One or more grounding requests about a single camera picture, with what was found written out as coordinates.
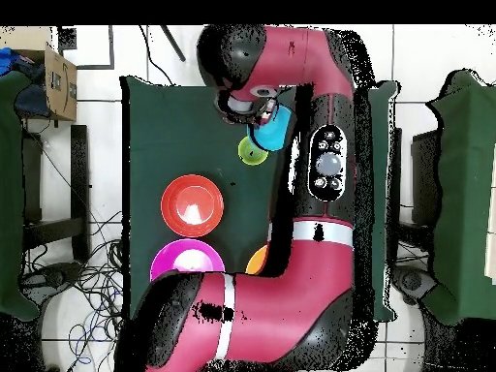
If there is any small light blue bowl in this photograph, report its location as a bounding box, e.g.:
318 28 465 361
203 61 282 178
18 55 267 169
247 104 295 153

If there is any yellow cup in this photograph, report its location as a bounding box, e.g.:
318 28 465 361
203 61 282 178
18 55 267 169
236 135 270 167

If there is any large orange bowl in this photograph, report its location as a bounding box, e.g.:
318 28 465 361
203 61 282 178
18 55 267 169
245 244 269 276

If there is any dark green table cloth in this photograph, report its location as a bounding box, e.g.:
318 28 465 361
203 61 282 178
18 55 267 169
120 75 400 323

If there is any black stand leg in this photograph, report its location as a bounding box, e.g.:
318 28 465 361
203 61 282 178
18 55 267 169
158 24 187 63

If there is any shallow red-orange bowl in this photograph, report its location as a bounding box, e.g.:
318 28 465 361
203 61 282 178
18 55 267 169
160 173 225 238

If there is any large pink bowl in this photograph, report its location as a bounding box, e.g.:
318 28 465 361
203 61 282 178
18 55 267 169
149 238 227 283

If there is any cardboard box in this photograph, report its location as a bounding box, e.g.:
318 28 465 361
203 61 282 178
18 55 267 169
0 25 78 122

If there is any green side table cloth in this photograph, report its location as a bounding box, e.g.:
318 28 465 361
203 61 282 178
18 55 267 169
425 69 496 326
0 69 44 321

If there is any dark bag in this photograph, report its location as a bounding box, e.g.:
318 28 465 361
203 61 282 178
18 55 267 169
15 63 53 119

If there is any black metal frame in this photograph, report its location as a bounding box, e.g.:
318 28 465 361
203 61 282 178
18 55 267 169
21 124 91 264
394 127 439 253

